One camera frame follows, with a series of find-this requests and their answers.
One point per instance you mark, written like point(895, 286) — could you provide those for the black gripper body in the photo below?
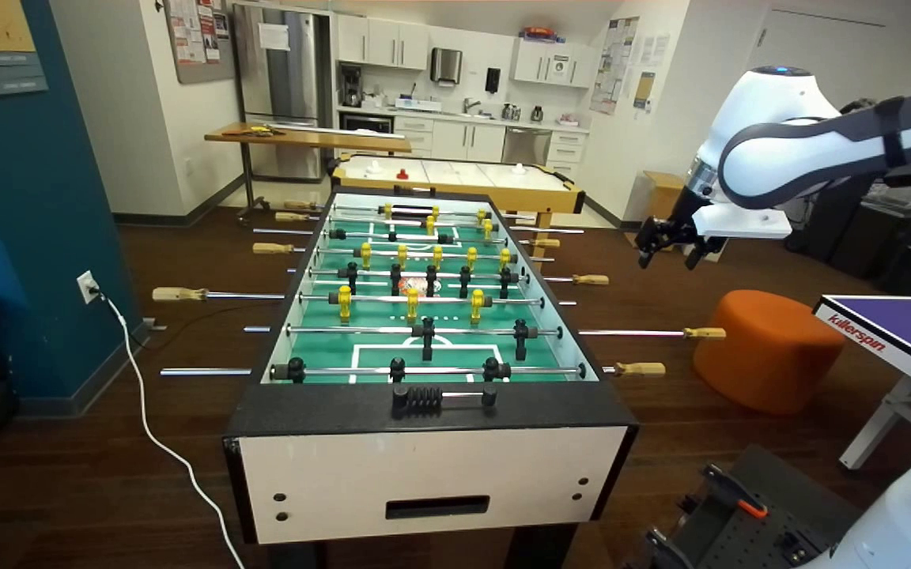
point(679, 227)

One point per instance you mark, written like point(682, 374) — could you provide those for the two black players rod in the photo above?
point(624, 334)

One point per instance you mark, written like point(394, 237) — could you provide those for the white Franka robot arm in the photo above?
point(792, 160)

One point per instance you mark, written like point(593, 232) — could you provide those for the five black players rod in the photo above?
point(590, 281)

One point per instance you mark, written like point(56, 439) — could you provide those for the three black players attack rod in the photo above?
point(549, 242)

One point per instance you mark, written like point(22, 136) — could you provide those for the three black players goalie rod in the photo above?
point(641, 369)

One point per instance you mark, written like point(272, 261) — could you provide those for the three yellow players goalie rod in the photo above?
point(429, 217)

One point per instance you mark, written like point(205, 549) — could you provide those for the two yellow players rod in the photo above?
point(291, 217)

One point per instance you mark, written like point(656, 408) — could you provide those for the five yellow players rod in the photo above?
point(269, 249)

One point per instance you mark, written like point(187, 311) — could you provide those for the wooden waste bin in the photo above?
point(654, 189)

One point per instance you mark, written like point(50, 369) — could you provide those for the orange round ottoman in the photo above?
point(767, 351)

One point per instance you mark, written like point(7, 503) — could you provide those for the dark furniture piece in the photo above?
point(878, 249)

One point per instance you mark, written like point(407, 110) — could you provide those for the wooden air hockey table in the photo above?
point(458, 177)

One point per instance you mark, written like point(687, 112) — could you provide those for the white upper kitchen cabinet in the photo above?
point(551, 63)
point(382, 42)

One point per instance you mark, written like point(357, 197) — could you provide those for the white kitchen counter cabinets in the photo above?
point(458, 140)

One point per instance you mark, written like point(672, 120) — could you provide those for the black orange bar clamp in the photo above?
point(734, 490)

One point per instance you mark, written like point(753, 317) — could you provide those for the small pink foosball ball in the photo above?
point(407, 286)

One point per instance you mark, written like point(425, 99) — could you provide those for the white door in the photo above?
point(845, 42)

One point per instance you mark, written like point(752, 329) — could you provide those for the red air hockey puck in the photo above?
point(403, 176)

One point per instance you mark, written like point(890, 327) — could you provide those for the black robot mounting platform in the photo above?
point(781, 508)

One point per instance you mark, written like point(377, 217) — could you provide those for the black score counter beads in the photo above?
point(420, 402)

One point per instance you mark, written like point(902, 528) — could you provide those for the silver paper towel dispenser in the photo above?
point(447, 63)

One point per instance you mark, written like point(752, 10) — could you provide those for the foosball table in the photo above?
point(425, 462)

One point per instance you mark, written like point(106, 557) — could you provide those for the black coffee maker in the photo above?
point(350, 82)

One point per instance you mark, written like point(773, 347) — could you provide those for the wooden high table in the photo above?
point(307, 136)

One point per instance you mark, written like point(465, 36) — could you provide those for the stainless steel refrigerator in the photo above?
point(283, 82)

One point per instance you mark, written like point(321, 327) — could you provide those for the small yellow wall poster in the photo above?
point(644, 94)

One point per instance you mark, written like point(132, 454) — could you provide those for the tall white wall poster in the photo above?
point(615, 63)

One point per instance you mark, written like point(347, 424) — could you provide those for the black wall soap dispenser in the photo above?
point(490, 80)

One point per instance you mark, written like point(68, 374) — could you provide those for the wall bulletin board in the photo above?
point(197, 42)

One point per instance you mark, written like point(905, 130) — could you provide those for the white wall outlet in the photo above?
point(87, 286)

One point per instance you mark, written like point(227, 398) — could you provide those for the framed yellow wall poster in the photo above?
point(0, 42)

